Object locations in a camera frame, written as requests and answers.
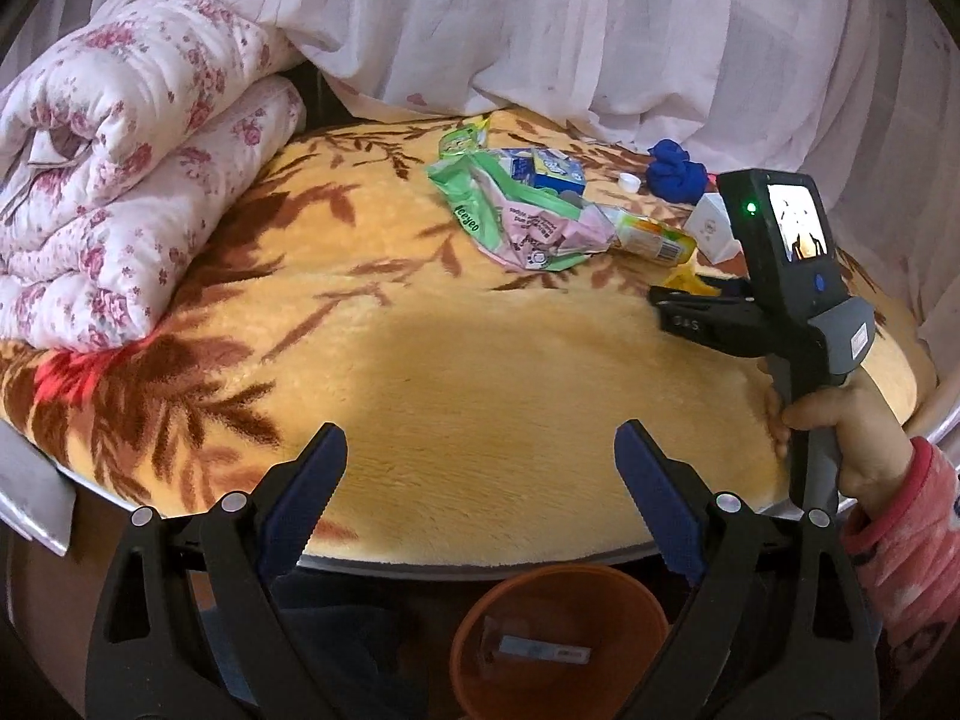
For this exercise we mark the green snack wrapper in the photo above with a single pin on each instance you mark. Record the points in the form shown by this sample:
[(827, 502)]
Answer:
[(469, 136)]

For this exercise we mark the orange trash bucket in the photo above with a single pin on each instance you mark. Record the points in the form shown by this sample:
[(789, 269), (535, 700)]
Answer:
[(614, 615)]

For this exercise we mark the white cube box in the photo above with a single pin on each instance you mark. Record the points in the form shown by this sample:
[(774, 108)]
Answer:
[(709, 226)]

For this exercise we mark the yellow floral plush blanket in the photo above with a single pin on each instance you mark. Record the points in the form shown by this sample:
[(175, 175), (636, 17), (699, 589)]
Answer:
[(343, 265)]

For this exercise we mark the orange drink bottle wrapper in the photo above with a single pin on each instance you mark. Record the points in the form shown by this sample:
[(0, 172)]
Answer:
[(639, 235)]

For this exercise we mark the white sheer floral curtain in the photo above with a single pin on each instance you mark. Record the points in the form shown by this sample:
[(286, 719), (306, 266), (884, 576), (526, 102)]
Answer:
[(862, 95)]

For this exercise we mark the folded pink floral quilt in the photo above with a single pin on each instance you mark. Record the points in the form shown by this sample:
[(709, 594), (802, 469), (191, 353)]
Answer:
[(123, 146)]

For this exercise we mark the white bottle cap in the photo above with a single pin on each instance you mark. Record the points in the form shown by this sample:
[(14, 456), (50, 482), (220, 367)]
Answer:
[(629, 182)]

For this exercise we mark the yellow plastic scrap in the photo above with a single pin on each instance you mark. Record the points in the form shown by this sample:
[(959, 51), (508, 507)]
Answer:
[(692, 277)]

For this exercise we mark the person's right hand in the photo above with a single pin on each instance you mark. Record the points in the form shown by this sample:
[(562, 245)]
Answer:
[(875, 453)]

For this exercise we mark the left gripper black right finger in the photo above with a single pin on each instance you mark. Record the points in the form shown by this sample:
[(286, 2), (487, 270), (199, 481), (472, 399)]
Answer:
[(776, 625)]

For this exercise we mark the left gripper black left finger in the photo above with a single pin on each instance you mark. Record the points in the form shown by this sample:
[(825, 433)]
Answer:
[(148, 656)]

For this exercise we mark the blue cloth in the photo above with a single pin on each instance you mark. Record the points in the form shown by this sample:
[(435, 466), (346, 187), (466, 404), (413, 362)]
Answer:
[(673, 176)]

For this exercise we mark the pink green bag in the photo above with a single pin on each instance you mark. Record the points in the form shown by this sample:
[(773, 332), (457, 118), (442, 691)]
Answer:
[(521, 227)]

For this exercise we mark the blue snack box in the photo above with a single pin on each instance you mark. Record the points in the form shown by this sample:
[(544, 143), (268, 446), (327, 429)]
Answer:
[(546, 168)]

